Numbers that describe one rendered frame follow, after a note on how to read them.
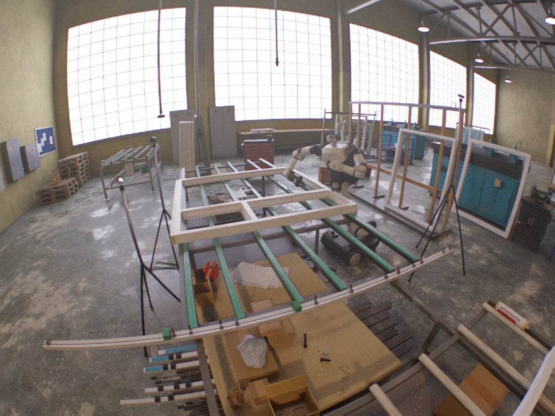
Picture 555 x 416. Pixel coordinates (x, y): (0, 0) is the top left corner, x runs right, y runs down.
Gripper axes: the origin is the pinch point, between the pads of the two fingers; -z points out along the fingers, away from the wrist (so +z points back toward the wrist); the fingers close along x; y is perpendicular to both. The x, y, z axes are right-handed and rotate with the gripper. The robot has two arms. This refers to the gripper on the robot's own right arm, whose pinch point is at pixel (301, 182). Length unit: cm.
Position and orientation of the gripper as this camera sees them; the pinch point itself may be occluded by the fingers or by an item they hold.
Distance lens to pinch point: 265.8
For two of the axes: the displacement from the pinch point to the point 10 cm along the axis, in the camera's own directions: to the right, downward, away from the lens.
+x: 4.5, -8.7, -1.8
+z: -6.0, -4.4, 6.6
